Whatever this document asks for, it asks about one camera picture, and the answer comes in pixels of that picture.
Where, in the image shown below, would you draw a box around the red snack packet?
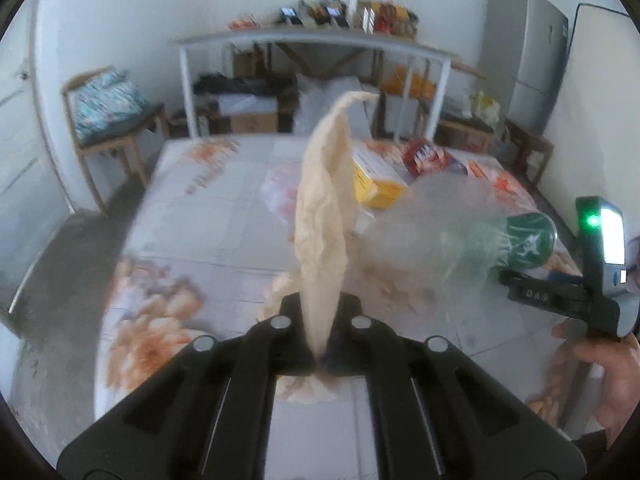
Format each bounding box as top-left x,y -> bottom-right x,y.
402,137 -> 452,177

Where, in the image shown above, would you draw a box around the white door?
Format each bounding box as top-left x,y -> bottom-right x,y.
0,55 -> 76,321

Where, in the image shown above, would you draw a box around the assorted desk clutter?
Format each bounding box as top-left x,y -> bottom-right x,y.
229,0 -> 420,40

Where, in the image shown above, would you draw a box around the floral tablecloth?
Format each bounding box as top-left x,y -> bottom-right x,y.
95,135 -> 603,480

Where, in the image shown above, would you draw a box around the green can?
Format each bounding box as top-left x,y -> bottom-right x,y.
499,212 -> 559,274

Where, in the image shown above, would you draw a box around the dark wooden stool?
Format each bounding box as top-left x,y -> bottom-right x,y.
504,119 -> 556,187

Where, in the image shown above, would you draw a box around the yellow cardboard box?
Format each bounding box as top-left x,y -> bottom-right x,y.
351,141 -> 409,210

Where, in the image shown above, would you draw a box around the floral cushion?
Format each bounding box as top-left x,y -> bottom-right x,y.
69,70 -> 149,144

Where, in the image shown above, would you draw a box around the white woven sack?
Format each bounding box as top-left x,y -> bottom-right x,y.
294,73 -> 375,137

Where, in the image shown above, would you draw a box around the person's right hand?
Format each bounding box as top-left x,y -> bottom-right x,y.
552,320 -> 640,442

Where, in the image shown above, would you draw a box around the grey refrigerator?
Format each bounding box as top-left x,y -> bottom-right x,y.
481,0 -> 569,137

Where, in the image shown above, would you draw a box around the white-framed wooden desk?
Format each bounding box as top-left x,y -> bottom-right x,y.
169,26 -> 487,142

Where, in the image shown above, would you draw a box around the orange plastic bag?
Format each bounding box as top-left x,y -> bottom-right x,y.
384,66 -> 442,100

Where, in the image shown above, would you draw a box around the white red-print plastic bag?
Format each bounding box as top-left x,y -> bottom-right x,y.
261,164 -> 307,233

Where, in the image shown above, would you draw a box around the clear plastic bag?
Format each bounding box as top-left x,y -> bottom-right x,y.
369,174 -> 507,313

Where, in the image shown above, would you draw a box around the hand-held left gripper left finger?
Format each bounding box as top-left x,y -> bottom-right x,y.
57,295 -> 317,480

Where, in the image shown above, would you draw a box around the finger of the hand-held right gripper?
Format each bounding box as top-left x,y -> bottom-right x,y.
498,267 -> 603,322

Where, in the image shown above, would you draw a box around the black bag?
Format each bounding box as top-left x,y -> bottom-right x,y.
193,74 -> 297,97

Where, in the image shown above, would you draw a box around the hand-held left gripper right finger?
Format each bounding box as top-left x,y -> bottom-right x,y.
325,294 -> 587,480

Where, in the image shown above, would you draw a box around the white green bag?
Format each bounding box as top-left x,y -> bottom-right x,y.
469,90 -> 502,125

